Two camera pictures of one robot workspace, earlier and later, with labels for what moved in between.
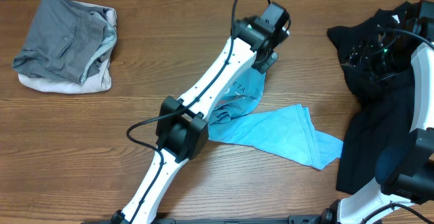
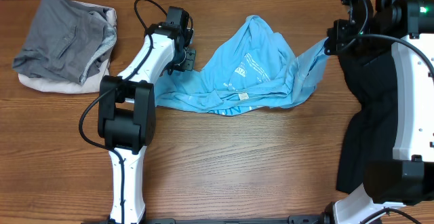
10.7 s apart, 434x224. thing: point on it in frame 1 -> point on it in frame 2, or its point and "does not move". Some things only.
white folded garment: [97, 81] does not move
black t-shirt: [376, 65] does not move
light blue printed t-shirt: [289, 133] -> [251, 68]
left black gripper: [263, 64] -> [188, 62]
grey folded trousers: [66, 41] does not move
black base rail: [293, 219] does not move
